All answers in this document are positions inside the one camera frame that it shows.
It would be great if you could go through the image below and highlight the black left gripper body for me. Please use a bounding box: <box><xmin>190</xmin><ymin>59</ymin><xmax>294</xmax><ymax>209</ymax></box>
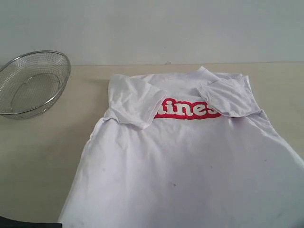
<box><xmin>0</xmin><ymin>217</ymin><xmax>62</xmax><ymax>228</ymax></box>

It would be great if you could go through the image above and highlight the white t-shirt red lettering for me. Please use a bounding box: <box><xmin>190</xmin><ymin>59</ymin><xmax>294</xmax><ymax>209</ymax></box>
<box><xmin>58</xmin><ymin>67</ymin><xmax>304</xmax><ymax>228</ymax></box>

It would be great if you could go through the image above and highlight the metal mesh strainer bowl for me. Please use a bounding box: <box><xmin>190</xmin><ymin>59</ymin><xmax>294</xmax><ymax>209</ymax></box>
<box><xmin>0</xmin><ymin>50</ymin><xmax>71</xmax><ymax>119</ymax></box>

